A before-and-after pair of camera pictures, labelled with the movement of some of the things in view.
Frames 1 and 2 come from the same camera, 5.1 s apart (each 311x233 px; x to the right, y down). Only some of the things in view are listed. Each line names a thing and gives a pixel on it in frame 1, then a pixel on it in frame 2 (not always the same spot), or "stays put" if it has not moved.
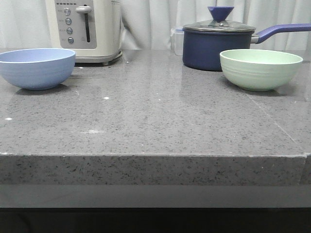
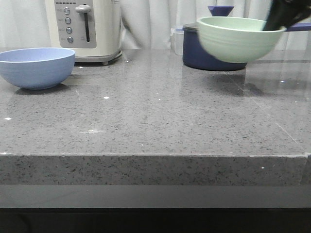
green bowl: x=259 y=70 -> x=236 y=39
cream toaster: x=92 y=28 stays put
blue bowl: x=37 y=69 stays put
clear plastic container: x=177 y=37 stays put
